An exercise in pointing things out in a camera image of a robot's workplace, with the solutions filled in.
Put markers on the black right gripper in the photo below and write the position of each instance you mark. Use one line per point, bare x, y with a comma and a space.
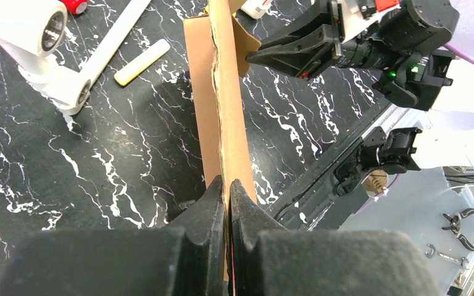
303, 48

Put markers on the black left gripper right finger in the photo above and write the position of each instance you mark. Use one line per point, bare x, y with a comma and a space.
268, 259

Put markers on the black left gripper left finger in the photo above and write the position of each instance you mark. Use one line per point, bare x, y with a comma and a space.
185, 257

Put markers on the brown cardboard box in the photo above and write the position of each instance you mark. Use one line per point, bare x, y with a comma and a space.
217, 46

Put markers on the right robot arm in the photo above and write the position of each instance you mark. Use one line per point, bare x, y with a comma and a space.
408, 42

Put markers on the silver open-end wrench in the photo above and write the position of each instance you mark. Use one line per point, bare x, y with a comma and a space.
434, 253

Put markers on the yellow rectangular block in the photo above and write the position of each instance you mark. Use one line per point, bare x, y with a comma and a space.
141, 62

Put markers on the black spring clamp pliers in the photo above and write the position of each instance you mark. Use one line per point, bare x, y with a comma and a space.
455, 226

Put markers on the red black knob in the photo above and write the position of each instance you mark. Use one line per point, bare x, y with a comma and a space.
75, 7

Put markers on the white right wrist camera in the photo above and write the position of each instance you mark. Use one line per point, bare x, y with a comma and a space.
356, 16

